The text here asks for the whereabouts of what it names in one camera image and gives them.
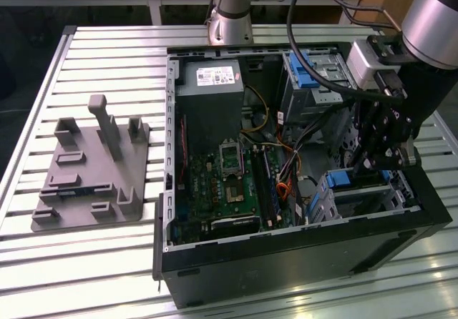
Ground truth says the blue bay latch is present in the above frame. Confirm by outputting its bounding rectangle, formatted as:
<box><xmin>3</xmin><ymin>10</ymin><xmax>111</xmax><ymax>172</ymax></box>
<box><xmin>306</xmin><ymin>185</ymin><xmax>325</xmax><ymax>224</ymax></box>

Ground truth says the grey parts rack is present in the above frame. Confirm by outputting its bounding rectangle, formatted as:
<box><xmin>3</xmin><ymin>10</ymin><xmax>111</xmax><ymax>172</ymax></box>
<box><xmin>31</xmin><ymin>94</ymin><xmax>151</xmax><ymax>232</ymax></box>

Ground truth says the green RAM stick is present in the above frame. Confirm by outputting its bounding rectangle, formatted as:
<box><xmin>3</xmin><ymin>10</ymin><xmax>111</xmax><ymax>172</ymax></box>
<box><xmin>57</xmin><ymin>187</ymin><xmax>97</xmax><ymax>197</ymax></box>

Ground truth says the black PC case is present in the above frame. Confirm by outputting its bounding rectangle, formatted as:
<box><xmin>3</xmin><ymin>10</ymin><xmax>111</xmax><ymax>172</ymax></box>
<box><xmin>152</xmin><ymin>41</ymin><xmax>454</xmax><ymax>308</ymax></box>

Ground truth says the black and orange wire bundle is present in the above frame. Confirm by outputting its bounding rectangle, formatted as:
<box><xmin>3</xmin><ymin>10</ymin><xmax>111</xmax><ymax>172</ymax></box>
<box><xmin>273</xmin><ymin>129</ymin><xmax>308</xmax><ymax>205</ymax></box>

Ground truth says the hard disk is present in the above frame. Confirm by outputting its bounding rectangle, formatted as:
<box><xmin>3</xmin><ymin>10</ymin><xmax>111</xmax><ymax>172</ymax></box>
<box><xmin>327</xmin><ymin>168</ymin><xmax>393</xmax><ymax>193</ymax></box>

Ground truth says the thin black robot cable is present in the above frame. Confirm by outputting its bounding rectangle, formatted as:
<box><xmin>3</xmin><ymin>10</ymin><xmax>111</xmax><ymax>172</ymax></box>
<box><xmin>320</xmin><ymin>0</ymin><xmax>404</xmax><ymax>34</ymax></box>

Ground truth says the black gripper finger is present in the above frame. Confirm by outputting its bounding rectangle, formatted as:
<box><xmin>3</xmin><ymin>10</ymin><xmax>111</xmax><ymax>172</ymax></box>
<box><xmin>350</xmin><ymin>99</ymin><xmax>386</xmax><ymax>177</ymax></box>
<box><xmin>361</xmin><ymin>136</ymin><xmax>405</xmax><ymax>173</ymax></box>

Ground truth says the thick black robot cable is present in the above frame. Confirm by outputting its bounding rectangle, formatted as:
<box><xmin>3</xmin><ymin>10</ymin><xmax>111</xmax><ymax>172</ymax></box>
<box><xmin>286</xmin><ymin>0</ymin><xmax>404</xmax><ymax>102</ymax></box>

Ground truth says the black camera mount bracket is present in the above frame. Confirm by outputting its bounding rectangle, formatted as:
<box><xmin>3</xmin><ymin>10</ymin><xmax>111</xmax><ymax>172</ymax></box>
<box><xmin>366</xmin><ymin>34</ymin><xmax>418</xmax><ymax>64</ymax></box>

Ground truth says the grey power supply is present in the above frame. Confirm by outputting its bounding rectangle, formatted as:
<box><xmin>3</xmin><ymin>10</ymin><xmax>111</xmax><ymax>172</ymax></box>
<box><xmin>175</xmin><ymin>59</ymin><xmax>246</xmax><ymax>155</ymax></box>

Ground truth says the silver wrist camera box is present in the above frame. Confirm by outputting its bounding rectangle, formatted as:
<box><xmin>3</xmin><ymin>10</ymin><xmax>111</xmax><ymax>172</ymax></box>
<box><xmin>346</xmin><ymin>39</ymin><xmax>401</xmax><ymax>89</ymax></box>

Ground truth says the yellow wire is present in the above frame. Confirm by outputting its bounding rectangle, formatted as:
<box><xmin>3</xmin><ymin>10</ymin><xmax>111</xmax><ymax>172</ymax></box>
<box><xmin>241</xmin><ymin>84</ymin><xmax>271</xmax><ymax>134</ymax></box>

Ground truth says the black disk power wire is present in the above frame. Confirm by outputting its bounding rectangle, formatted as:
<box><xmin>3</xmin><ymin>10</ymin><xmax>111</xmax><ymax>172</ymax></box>
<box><xmin>286</xmin><ymin>113</ymin><xmax>344</xmax><ymax>177</ymax></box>

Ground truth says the metal socket cover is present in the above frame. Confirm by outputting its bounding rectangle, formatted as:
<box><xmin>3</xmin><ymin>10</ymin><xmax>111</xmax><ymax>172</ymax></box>
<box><xmin>218</xmin><ymin>138</ymin><xmax>244</xmax><ymax>177</ymax></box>

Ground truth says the black RAM slot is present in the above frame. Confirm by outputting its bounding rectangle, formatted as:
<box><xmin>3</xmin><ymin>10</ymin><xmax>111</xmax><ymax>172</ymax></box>
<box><xmin>250</xmin><ymin>146</ymin><xmax>271</xmax><ymax>227</ymax></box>
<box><xmin>260</xmin><ymin>146</ymin><xmax>281</xmax><ymax>225</ymax></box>
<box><xmin>255</xmin><ymin>146</ymin><xmax>276</xmax><ymax>226</ymax></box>
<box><xmin>266</xmin><ymin>147</ymin><xmax>286</xmax><ymax>223</ymax></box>

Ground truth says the metal disk bay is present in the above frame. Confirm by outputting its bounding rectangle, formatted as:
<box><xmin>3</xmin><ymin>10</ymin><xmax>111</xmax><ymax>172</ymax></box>
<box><xmin>307</xmin><ymin>167</ymin><xmax>423</xmax><ymax>225</ymax></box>

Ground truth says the green motherboard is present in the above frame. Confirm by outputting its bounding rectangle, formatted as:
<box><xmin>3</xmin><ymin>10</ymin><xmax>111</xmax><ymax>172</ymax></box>
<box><xmin>171</xmin><ymin>143</ymin><xmax>298</xmax><ymax>243</ymax></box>

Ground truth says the thin red wire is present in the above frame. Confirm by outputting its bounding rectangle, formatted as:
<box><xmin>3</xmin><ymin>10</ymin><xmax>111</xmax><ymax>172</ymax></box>
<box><xmin>180</xmin><ymin>117</ymin><xmax>190</xmax><ymax>186</ymax></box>

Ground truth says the blue disk carrier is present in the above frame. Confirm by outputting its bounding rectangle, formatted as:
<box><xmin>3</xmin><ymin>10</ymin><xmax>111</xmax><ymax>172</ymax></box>
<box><xmin>288</xmin><ymin>52</ymin><xmax>321</xmax><ymax>88</ymax></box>

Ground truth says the black graphics card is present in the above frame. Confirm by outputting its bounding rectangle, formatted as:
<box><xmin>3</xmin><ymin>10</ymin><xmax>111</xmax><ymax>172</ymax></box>
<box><xmin>209</xmin><ymin>215</ymin><xmax>262</xmax><ymax>236</ymax></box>

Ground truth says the CPU socket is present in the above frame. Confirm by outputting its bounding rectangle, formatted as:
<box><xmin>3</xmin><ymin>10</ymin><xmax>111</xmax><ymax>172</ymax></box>
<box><xmin>223</xmin><ymin>177</ymin><xmax>251</xmax><ymax>205</ymax></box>

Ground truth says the metal disk cage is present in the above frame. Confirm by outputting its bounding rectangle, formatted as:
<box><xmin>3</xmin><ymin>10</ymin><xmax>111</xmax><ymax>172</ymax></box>
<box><xmin>281</xmin><ymin>52</ymin><xmax>346</xmax><ymax>129</ymax></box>

